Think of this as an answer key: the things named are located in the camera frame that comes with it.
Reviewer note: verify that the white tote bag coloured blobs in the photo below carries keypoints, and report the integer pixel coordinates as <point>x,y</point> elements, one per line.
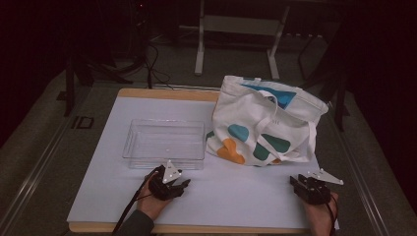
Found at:
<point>249,108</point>

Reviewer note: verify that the clear plastic container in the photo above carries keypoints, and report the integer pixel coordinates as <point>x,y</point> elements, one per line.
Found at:
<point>164,144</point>

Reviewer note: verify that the white metal stand frame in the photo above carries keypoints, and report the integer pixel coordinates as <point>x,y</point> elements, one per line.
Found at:
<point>239,24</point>

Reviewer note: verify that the person's right hand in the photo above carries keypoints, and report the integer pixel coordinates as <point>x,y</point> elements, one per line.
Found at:
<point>319,219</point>

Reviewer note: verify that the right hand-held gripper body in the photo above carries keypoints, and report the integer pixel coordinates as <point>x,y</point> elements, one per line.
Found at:
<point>316,193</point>

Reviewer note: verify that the person's left hand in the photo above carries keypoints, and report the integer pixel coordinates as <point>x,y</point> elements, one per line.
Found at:
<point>152,206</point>

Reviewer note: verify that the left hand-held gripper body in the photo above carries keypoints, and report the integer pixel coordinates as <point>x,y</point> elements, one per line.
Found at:
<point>170,172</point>

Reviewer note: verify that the black stand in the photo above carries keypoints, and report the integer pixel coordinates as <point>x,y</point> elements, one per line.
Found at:
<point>69,88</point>
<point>341,98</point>

